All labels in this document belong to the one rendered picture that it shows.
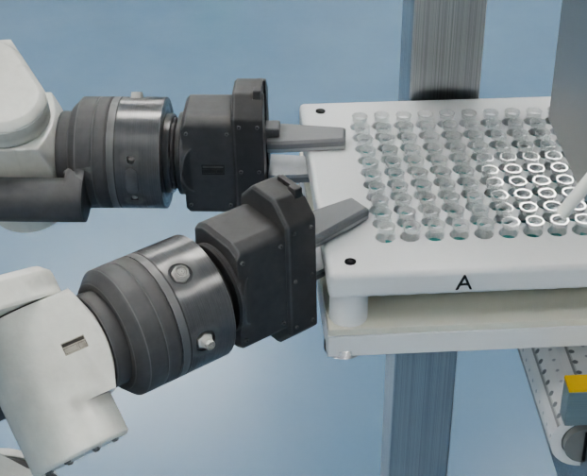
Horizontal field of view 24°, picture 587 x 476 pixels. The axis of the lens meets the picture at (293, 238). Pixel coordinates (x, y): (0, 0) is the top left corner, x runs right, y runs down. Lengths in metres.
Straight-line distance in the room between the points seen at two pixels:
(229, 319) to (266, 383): 1.43
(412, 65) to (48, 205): 0.32
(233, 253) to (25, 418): 0.17
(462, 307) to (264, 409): 1.31
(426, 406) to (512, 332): 0.38
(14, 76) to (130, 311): 0.29
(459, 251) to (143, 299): 0.23
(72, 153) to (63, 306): 0.22
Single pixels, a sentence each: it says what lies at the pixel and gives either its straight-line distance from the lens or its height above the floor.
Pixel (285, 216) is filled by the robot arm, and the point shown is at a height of 0.99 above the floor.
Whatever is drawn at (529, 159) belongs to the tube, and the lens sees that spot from 1.06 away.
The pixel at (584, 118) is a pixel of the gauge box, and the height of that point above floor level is 1.09.
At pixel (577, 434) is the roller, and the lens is 1.02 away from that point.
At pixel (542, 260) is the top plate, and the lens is 0.96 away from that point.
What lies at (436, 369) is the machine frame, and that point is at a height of 0.66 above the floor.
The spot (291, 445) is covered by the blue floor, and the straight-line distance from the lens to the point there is 2.21.
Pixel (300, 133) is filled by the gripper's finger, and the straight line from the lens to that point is 1.07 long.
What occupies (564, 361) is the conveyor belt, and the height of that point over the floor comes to 0.83.
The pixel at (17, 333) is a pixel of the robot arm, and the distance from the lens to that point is 0.86.
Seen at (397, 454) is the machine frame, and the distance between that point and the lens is 1.38.
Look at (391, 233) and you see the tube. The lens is 0.96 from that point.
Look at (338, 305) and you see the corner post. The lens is 0.95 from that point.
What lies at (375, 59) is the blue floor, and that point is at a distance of 3.35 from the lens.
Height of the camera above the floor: 1.49
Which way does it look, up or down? 34 degrees down
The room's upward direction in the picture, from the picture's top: straight up
